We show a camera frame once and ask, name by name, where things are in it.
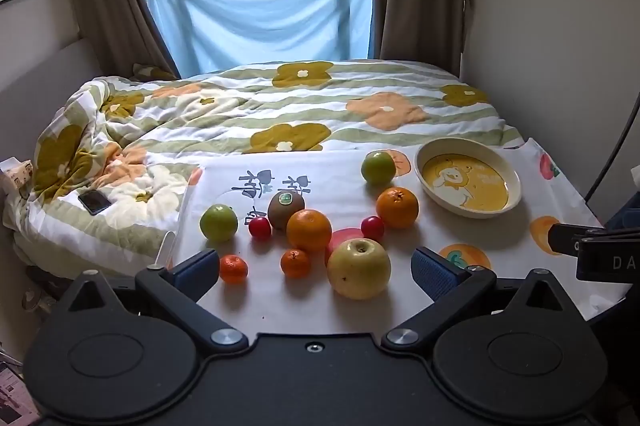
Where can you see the black smartphone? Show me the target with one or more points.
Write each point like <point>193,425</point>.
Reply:
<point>94,202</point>

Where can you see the white printed tablecloth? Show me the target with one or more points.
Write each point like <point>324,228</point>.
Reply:
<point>450,246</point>

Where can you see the paper on floor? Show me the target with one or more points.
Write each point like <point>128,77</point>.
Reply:
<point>15,398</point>

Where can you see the brown kiwi with green sticker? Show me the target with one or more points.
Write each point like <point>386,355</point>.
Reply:
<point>285,208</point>

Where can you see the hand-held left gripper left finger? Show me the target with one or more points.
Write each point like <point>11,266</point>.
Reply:
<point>197,273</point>

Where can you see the floral pillow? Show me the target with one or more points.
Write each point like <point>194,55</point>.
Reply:
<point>152,72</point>

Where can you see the small tangerine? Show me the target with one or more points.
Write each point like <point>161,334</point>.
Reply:
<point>233,268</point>
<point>295,263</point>

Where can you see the large yellow apple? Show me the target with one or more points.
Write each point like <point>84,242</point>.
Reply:
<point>358,268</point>

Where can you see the grey padded headboard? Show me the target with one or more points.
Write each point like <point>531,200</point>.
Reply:
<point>45,80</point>

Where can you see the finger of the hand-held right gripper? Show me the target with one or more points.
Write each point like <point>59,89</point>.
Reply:
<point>562,240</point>

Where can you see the floral striped quilt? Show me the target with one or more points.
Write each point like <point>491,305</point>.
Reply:
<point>280,105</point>

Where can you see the light blue window cloth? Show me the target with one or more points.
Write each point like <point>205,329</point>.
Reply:
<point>260,10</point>

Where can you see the cream bowl with duck print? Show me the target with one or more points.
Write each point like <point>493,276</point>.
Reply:
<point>467,180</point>

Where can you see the red cherry tomato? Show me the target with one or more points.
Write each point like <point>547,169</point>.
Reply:
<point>372,227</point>
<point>260,227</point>

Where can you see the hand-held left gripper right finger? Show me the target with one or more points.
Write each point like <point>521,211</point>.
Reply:
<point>435,273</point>

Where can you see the small patterned box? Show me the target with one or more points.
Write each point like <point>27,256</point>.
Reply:
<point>17,176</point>

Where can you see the large orange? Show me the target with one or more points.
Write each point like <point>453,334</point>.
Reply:
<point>397,207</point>
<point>309,231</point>

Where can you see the green apple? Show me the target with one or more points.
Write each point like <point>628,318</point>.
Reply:
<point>218,222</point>
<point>378,166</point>

